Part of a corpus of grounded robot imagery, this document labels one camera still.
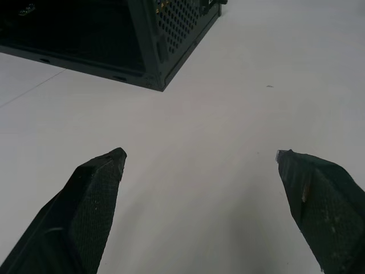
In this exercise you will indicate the black computer case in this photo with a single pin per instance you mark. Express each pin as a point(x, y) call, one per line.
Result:
point(114, 37)

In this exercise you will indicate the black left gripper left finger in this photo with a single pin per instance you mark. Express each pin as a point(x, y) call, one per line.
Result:
point(82, 217)

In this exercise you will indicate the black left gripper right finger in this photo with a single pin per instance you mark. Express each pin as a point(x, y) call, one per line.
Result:
point(328, 211)

